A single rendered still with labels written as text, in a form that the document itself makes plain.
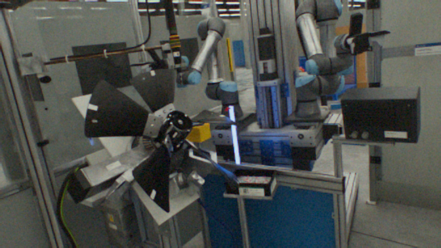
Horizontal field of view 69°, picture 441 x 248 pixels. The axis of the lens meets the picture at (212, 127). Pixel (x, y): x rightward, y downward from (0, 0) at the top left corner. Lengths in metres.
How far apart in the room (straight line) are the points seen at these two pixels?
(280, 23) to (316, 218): 1.16
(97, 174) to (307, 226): 1.05
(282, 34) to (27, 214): 1.72
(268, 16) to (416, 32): 1.17
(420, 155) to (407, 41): 0.88
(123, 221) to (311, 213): 0.90
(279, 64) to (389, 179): 1.50
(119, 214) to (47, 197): 0.35
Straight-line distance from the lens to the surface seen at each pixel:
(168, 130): 1.29
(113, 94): 1.28
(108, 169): 1.26
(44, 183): 1.68
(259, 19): 2.14
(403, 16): 2.82
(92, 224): 2.06
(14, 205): 1.83
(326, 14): 1.91
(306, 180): 1.61
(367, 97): 1.37
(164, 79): 1.51
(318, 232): 1.74
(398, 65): 2.84
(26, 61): 1.58
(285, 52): 2.09
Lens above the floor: 1.49
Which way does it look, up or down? 14 degrees down
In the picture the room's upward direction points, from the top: 8 degrees counter-clockwise
